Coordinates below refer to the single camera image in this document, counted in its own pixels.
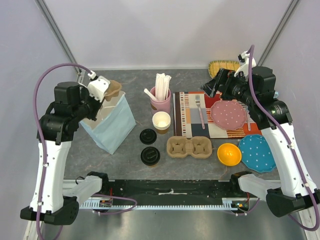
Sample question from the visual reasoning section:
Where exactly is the pink handled fork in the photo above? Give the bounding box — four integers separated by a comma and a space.
195, 94, 205, 130

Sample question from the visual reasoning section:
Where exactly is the slotted grey cable duct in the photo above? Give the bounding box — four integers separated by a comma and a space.
79, 197, 249, 211

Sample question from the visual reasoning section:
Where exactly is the orange plastic bowl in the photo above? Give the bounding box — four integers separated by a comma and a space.
217, 143, 242, 167

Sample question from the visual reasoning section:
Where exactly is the white wrapped straws bundle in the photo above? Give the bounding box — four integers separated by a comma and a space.
155, 73, 172, 102

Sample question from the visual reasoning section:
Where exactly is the yellow woven bamboo tray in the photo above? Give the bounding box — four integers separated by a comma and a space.
208, 60, 240, 79

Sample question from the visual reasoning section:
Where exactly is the light blue mug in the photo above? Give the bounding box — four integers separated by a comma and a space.
273, 91, 279, 99

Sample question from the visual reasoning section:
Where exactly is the black cup lid stack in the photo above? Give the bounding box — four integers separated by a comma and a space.
139, 128, 157, 145

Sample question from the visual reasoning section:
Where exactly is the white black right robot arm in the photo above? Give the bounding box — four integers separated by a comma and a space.
200, 66, 320, 218

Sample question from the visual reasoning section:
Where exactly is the brown cardboard cup carrier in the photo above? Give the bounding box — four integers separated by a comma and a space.
104, 80, 122, 102
166, 136, 213, 159

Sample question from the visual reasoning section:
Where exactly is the pink tin straw holder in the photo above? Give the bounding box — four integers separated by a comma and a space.
150, 89, 172, 115

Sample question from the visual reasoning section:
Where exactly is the pink handled knife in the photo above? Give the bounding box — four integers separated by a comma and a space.
245, 106, 251, 132

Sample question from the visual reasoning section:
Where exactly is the pink polka dot plate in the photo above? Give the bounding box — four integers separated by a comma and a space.
210, 100, 247, 131

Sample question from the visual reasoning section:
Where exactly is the brown paper cup stack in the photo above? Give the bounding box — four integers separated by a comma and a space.
152, 111, 171, 135

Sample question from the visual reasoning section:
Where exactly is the light blue paper bag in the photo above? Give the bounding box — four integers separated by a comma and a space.
80, 90, 136, 155

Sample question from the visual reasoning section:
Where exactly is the colourful patchwork placemat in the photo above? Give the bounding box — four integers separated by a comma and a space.
171, 91, 262, 139

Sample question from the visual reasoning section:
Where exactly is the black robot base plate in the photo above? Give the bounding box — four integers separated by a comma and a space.
94, 179, 248, 203

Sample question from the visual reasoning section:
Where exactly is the blue polka dot plate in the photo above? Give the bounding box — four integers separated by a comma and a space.
238, 134, 276, 173

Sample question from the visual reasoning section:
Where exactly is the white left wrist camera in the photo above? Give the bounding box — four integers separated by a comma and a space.
87, 71, 111, 103

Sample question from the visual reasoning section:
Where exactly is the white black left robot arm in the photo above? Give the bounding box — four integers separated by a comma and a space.
20, 78, 110, 226

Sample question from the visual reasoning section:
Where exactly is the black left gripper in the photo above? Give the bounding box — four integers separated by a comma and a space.
72, 86, 105, 121

